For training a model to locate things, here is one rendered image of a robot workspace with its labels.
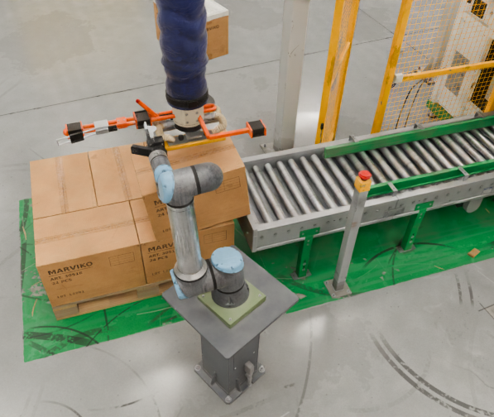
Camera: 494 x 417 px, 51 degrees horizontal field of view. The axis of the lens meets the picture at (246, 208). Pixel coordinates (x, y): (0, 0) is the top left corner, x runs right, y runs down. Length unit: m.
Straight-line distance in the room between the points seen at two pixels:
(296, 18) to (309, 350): 2.30
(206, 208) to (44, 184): 1.20
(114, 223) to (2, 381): 1.12
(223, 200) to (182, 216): 1.04
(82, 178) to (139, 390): 1.45
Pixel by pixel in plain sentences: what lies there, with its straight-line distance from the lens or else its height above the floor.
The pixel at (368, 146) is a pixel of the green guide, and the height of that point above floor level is 0.60.
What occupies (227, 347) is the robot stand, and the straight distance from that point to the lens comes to 2.51.
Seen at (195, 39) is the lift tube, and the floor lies 1.75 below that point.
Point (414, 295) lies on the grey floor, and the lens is 3.81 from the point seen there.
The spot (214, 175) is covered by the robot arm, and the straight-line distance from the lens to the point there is 2.01.
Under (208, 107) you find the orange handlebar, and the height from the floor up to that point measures 1.30.
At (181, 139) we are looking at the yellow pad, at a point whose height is 1.20.
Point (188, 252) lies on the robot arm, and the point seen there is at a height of 1.21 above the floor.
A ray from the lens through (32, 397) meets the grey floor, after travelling 3.42.
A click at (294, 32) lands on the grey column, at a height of 1.17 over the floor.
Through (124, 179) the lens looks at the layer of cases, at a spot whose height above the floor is 0.54.
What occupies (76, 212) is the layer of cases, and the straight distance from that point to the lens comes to 3.48.
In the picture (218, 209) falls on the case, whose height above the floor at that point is 0.71.
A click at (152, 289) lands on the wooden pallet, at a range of 3.56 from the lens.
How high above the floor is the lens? 2.90
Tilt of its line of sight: 44 degrees down
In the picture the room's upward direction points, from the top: 2 degrees clockwise
